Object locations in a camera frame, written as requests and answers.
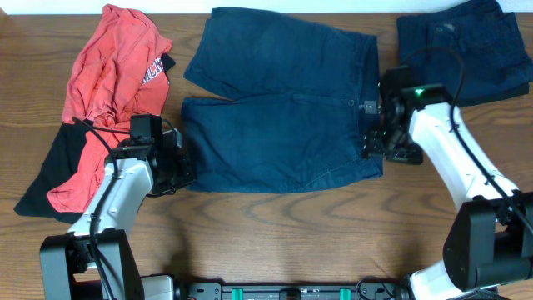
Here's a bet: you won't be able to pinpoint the navy blue shorts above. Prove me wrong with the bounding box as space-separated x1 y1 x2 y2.
182 7 383 193

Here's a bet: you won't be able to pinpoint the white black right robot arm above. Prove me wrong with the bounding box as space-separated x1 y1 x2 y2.
363 85 532 299

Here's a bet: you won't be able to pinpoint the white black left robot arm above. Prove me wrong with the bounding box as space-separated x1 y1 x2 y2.
40 139 195 299

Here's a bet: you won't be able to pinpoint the black garment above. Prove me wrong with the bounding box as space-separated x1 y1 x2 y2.
14 54 175 223

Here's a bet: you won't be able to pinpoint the red t-shirt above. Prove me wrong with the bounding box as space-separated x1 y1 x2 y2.
47 4 172 213

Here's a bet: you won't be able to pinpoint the folded navy shorts stack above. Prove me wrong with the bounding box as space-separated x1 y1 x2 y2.
396 0 532 107

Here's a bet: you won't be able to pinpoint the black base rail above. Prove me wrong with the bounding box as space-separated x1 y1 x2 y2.
174 280 411 300

